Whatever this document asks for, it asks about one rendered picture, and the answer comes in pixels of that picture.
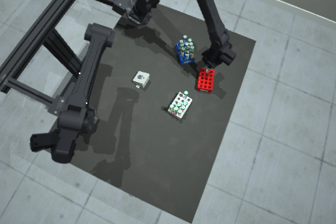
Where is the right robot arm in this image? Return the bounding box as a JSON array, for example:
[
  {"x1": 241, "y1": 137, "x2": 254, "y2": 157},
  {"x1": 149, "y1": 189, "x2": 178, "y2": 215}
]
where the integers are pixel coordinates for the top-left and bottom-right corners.
[{"x1": 30, "y1": 23, "x2": 116, "y2": 164}]

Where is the red lego-style plate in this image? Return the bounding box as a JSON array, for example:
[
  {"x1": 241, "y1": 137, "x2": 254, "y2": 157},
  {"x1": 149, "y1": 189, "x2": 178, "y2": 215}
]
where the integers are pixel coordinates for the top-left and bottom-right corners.
[{"x1": 197, "y1": 68, "x2": 214, "y2": 93}]

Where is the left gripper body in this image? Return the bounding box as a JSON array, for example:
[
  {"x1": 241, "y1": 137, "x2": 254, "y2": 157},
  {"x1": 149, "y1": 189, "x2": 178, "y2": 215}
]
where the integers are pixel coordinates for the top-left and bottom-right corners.
[{"x1": 202, "y1": 49, "x2": 222, "y2": 69}]

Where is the white tube rack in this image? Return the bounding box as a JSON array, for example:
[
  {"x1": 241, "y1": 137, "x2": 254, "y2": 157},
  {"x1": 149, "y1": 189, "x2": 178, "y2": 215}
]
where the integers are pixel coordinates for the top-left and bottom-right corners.
[{"x1": 168, "y1": 92, "x2": 192, "y2": 120}]

